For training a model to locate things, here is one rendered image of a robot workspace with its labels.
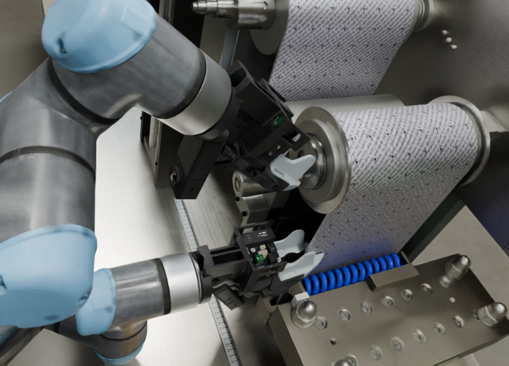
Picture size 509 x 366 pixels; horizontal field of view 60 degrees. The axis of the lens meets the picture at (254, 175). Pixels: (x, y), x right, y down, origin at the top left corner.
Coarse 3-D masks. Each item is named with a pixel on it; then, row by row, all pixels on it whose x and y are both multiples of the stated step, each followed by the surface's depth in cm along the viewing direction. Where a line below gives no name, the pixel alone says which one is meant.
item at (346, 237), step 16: (448, 192) 70; (368, 208) 64; (384, 208) 66; (400, 208) 68; (416, 208) 70; (432, 208) 73; (320, 224) 63; (336, 224) 64; (352, 224) 66; (368, 224) 68; (384, 224) 70; (400, 224) 73; (416, 224) 76; (320, 240) 66; (336, 240) 68; (352, 240) 70; (368, 240) 73; (384, 240) 76; (400, 240) 79; (336, 256) 73; (352, 256) 76; (368, 256) 79
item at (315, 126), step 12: (312, 120) 58; (312, 132) 59; (324, 132) 56; (324, 144) 57; (336, 144) 55; (336, 156) 55; (336, 168) 55; (324, 180) 58; (336, 180) 56; (312, 192) 61; (324, 192) 58
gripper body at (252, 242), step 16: (256, 224) 62; (240, 240) 60; (256, 240) 61; (272, 240) 62; (192, 256) 59; (208, 256) 57; (224, 256) 58; (240, 256) 59; (256, 256) 60; (272, 256) 60; (208, 272) 56; (224, 272) 58; (240, 272) 61; (256, 272) 58; (272, 272) 60; (208, 288) 57; (240, 288) 62; (256, 288) 62
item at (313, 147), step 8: (312, 136) 59; (304, 144) 59; (312, 144) 57; (320, 144) 57; (296, 152) 61; (304, 152) 60; (312, 152) 57; (320, 152) 57; (320, 160) 56; (312, 168) 58; (320, 168) 57; (304, 176) 60; (312, 176) 58; (320, 176) 57; (304, 184) 60; (312, 184) 58; (320, 184) 59
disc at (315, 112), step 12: (312, 108) 60; (324, 108) 57; (300, 120) 63; (324, 120) 57; (336, 120) 55; (336, 132) 55; (348, 156) 54; (348, 168) 54; (348, 180) 55; (300, 192) 66; (336, 192) 57; (312, 204) 63; (324, 204) 60; (336, 204) 57
